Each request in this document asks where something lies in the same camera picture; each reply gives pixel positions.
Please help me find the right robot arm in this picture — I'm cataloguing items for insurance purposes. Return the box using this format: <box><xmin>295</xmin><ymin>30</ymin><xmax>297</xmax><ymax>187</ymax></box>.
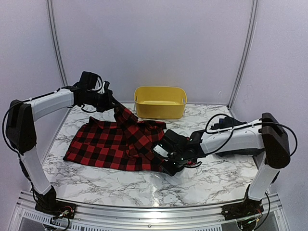
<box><xmin>152</xmin><ymin>113</ymin><xmax>295</xmax><ymax>216</ymax></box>

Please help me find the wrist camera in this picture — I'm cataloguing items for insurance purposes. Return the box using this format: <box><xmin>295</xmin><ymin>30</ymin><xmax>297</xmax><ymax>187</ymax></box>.
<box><xmin>152</xmin><ymin>144</ymin><xmax>169</xmax><ymax>159</ymax></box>
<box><xmin>98</xmin><ymin>81</ymin><xmax>110</xmax><ymax>94</ymax></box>

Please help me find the folded blue garment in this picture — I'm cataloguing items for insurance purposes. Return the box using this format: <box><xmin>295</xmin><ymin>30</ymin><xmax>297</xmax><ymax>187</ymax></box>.
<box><xmin>210</xmin><ymin>116</ymin><xmax>245</xmax><ymax>130</ymax></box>

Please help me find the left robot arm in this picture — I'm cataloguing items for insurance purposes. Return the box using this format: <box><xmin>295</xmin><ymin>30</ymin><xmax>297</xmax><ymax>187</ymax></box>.
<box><xmin>2</xmin><ymin>71</ymin><xmax>119</xmax><ymax>214</ymax></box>

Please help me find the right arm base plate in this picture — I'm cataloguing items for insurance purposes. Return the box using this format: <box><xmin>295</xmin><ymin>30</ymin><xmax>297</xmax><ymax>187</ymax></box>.
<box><xmin>221</xmin><ymin>202</ymin><xmax>264</xmax><ymax>220</ymax></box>

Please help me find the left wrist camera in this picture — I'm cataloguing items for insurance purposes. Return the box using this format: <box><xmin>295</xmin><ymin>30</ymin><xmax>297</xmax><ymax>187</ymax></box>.
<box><xmin>98</xmin><ymin>81</ymin><xmax>110</xmax><ymax>94</ymax></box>

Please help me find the yellow plastic basket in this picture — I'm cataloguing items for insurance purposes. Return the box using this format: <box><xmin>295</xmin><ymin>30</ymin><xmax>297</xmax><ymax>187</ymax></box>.
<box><xmin>134</xmin><ymin>86</ymin><xmax>187</xmax><ymax>119</ymax></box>

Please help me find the aluminium front rail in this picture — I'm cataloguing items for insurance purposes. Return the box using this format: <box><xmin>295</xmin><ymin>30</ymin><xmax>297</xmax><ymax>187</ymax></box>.
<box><xmin>8</xmin><ymin>191</ymin><xmax>289</xmax><ymax>231</ymax></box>

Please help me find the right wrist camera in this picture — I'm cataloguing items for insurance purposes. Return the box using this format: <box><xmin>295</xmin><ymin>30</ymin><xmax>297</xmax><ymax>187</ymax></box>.
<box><xmin>152</xmin><ymin>144</ymin><xmax>169</xmax><ymax>159</ymax></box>

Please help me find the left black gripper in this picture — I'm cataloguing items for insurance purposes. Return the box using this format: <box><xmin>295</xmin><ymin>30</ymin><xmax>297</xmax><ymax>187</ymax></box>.
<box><xmin>82</xmin><ymin>89</ymin><xmax>119</xmax><ymax>112</ymax></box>

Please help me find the dark green plaid skirt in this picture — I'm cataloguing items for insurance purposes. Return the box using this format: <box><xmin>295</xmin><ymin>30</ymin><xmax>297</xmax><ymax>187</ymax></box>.
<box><xmin>216</xmin><ymin>148</ymin><xmax>264</xmax><ymax>157</ymax></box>

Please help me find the red black plaid shirt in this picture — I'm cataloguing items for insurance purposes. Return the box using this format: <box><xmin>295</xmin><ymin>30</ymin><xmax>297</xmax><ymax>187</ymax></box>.
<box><xmin>63</xmin><ymin>105</ymin><xmax>200</xmax><ymax>173</ymax></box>

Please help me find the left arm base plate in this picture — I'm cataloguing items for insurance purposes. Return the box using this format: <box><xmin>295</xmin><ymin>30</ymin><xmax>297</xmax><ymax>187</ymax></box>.
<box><xmin>35</xmin><ymin>201</ymin><xmax>77</xmax><ymax>219</ymax></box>

